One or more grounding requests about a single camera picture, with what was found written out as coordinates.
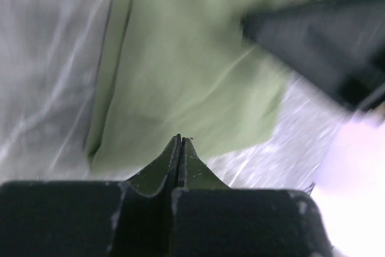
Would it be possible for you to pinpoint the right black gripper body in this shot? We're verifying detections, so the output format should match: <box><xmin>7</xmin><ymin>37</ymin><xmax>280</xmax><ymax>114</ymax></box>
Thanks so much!
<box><xmin>241</xmin><ymin>0</ymin><xmax>384</xmax><ymax>112</ymax></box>

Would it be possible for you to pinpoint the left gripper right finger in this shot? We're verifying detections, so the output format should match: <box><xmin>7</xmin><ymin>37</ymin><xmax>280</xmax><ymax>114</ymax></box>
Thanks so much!
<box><xmin>172</xmin><ymin>139</ymin><xmax>332</xmax><ymax>256</ymax></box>

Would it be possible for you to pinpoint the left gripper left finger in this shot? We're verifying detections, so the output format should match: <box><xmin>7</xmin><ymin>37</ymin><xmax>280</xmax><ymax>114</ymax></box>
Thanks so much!
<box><xmin>1</xmin><ymin>135</ymin><xmax>182</xmax><ymax>256</ymax></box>

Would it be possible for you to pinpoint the green motorcycle tank top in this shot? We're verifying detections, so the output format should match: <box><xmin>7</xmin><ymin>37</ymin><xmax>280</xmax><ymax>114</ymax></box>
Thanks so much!
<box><xmin>85</xmin><ymin>0</ymin><xmax>311</xmax><ymax>174</ymax></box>

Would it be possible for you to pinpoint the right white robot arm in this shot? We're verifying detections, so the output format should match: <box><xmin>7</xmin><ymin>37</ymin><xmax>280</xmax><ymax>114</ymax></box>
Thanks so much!
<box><xmin>241</xmin><ymin>0</ymin><xmax>384</xmax><ymax>256</ymax></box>

